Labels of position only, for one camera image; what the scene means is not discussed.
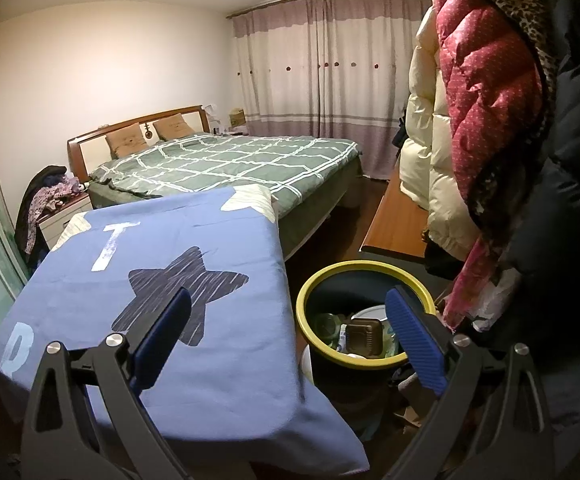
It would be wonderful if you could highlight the white plastic bag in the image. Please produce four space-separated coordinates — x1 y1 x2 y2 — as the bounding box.
465 270 521 333

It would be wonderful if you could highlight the clothes pile on nightstand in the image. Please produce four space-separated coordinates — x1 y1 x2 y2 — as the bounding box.
14 165 88 266

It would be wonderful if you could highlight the yellow-rimmed dark trash bin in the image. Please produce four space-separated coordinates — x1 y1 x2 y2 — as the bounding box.
296 260 437 401

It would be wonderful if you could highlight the wooden bed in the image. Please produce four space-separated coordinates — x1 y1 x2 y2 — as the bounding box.
67 105 363 261

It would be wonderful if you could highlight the wooden desk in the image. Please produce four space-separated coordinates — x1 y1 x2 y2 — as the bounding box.
360 165 431 256

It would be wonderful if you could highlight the brown plastic tray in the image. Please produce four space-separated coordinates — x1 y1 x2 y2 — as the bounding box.
345 321 385 358

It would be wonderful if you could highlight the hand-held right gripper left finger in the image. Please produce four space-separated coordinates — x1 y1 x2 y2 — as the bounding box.
20 287 193 480

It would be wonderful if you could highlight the pink and white curtain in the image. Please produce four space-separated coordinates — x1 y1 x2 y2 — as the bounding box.
230 0 436 181

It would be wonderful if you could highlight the leopard print garment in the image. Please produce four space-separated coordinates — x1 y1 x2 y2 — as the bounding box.
435 0 561 126

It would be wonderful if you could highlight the dark clothes pile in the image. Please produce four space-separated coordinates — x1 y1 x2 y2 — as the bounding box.
394 105 411 151

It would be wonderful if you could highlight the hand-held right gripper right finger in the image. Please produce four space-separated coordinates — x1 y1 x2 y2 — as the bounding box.
385 286 558 480

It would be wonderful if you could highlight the blue star-printed blanket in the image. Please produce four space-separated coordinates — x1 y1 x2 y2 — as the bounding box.
0 184 371 478

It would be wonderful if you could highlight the cream puffer jacket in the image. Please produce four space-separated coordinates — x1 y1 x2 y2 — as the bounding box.
399 7 481 261

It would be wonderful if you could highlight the brown pillow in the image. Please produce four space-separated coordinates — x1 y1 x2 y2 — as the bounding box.
152 114 194 142
106 127 149 158

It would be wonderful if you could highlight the green checked duvet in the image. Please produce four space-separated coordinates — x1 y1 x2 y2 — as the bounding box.
88 134 361 221

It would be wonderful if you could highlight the white nightstand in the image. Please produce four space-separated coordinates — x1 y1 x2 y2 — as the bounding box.
37 195 93 251

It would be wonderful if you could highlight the pink patterned scarf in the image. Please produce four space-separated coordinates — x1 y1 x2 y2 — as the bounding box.
442 235 501 331

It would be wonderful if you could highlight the black puffer jacket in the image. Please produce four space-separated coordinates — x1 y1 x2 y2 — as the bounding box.
495 0 580 391

